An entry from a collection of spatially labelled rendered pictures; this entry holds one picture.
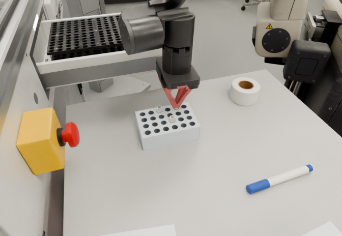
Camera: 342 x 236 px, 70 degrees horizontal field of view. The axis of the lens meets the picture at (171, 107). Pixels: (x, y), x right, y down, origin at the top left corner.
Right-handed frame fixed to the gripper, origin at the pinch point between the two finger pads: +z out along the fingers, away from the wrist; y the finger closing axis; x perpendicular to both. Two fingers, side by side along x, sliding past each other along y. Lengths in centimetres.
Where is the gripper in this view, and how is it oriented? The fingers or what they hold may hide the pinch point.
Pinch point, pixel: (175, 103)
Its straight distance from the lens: 54.4
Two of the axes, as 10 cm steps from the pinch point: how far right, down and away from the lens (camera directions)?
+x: 9.7, -1.6, 2.1
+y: 2.6, 6.3, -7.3
